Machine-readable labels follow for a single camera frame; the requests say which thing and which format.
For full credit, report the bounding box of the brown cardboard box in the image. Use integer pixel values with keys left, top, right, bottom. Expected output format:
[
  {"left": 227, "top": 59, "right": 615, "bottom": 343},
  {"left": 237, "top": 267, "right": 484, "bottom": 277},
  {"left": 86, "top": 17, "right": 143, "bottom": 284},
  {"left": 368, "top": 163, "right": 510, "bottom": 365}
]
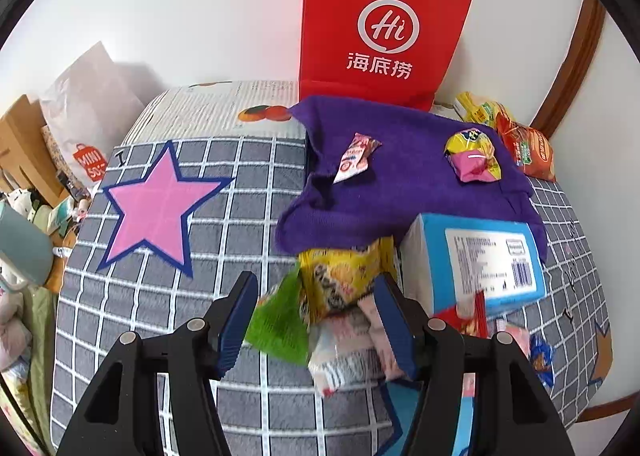
[{"left": 0, "top": 94, "right": 71, "bottom": 209}]

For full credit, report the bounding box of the white blue carton box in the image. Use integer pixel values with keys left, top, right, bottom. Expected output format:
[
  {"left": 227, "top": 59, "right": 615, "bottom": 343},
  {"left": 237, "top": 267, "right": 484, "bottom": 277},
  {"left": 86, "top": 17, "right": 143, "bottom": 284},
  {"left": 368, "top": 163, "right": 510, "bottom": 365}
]
[{"left": 400, "top": 213, "right": 547, "bottom": 319}]

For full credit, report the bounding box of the white pink striped packet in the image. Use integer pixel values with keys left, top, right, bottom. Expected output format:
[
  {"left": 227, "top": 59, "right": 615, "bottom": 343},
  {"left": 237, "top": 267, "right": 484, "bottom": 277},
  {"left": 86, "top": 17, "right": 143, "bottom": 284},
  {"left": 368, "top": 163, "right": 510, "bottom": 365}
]
[{"left": 307, "top": 316, "right": 386, "bottom": 397}]

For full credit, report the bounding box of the pile of small toys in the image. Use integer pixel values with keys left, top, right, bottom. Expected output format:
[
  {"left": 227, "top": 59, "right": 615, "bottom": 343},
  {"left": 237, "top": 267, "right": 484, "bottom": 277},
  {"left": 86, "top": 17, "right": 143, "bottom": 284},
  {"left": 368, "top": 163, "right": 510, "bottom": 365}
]
[{"left": 0, "top": 186, "right": 93, "bottom": 239}]

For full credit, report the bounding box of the yellow green snack packet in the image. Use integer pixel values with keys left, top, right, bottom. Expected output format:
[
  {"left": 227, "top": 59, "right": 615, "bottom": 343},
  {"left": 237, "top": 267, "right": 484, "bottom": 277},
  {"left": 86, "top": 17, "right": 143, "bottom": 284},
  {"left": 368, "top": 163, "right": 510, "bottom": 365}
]
[{"left": 454, "top": 92, "right": 511, "bottom": 129}]

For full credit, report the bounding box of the red candy packet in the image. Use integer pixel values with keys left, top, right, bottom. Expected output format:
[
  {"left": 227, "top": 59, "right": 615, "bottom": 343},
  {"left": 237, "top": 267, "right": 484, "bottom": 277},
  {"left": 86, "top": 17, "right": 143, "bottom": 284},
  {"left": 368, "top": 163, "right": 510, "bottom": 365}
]
[{"left": 440, "top": 292, "right": 490, "bottom": 339}]

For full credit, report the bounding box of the yellow pink snack packet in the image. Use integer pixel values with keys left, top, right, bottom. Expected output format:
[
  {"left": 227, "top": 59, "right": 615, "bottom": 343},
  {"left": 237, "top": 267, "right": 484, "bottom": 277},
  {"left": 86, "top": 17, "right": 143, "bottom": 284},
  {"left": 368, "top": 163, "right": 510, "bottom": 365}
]
[{"left": 444, "top": 128, "right": 502, "bottom": 183}]

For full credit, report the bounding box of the blue candy wrapper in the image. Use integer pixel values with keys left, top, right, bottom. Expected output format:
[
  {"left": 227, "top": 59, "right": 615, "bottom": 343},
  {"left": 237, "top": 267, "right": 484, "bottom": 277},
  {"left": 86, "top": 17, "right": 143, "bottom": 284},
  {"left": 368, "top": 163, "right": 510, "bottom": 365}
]
[{"left": 529, "top": 333, "right": 557, "bottom": 387}]

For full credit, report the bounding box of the orange red snack packet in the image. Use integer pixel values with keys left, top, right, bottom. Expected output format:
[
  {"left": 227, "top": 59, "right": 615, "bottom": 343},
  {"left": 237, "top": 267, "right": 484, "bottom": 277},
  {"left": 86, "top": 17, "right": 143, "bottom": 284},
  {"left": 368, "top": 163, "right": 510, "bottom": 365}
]
[{"left": 495, "top": 116, "right": 557, "bottom": 181}]

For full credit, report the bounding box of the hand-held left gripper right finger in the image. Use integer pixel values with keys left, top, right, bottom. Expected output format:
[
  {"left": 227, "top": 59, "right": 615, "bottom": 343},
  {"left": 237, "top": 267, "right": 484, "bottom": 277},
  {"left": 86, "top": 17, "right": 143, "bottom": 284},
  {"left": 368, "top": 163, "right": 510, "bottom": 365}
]
[{"left": 372, "top": 273, "right": 576, "bottom": 456}]

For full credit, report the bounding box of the brown wooden frame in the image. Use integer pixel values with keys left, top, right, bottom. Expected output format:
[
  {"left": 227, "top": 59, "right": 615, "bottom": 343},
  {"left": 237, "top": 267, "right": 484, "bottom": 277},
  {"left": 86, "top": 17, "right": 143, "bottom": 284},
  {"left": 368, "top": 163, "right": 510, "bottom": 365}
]
[{"left": 530, "top": 0, "right": 608, "bottom": 141}]

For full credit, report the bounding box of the yellow cracker snack packet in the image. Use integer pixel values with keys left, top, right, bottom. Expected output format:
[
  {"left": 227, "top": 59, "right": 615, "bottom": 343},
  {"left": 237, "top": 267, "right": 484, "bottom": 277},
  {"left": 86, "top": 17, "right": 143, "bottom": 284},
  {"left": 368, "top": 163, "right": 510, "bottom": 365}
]
[{"left": 298, "top": 236, "right": 398, "bottom": 324}]

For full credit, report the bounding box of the pink white candy packet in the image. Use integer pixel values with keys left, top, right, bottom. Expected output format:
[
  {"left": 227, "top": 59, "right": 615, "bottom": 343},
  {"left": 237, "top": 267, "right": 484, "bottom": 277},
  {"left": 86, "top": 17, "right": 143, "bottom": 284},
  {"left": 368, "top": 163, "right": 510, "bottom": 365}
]
[{"left": 332, "top": 133, "right": 383, "bottom": 184}]

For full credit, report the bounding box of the grey checked star blanket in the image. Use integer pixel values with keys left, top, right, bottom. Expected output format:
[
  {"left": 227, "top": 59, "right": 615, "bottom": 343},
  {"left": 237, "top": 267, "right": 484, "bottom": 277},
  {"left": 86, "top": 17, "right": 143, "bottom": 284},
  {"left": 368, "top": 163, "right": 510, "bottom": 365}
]
[{"left": 50, "top": 136, "right": 613, "bottom": 456}]

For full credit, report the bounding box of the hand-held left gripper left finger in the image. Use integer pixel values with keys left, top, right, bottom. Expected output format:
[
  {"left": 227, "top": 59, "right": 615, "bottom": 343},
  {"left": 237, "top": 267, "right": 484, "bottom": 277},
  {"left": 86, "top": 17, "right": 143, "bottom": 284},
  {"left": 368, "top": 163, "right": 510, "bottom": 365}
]
[{"left": 57, "top": 271, "right": 259, "bottom": 456}]

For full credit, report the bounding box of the white plastic shopping bag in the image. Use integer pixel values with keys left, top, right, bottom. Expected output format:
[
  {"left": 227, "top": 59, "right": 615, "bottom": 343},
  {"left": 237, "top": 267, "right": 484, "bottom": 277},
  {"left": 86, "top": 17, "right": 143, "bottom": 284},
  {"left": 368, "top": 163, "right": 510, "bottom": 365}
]
[{"left": 39, "top": 40, "right": 166, "bottom": 191}]

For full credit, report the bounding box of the green cloth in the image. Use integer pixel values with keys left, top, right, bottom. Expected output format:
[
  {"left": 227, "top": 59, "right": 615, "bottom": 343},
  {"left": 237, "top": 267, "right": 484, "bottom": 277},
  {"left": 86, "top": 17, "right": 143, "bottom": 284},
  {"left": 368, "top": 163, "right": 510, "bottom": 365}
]
[{"left": 0, "top": 286, "right": 56, "bottom": 456}]

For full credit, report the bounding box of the purple cloth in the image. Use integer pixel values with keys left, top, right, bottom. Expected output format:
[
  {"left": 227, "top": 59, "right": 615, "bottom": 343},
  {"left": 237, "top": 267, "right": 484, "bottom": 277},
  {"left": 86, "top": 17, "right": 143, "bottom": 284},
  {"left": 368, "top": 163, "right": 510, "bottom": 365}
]
[{"left": 276, "top": 96, "right": 548, "bottom": 264}]

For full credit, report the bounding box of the white fruit print cloth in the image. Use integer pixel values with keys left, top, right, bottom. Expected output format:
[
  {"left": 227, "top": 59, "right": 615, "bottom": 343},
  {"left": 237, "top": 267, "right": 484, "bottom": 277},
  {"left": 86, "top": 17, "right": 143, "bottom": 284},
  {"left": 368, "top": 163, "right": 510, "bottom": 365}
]
[{"left": 122, "top": 80, "right": 306, "bottom": 144}]

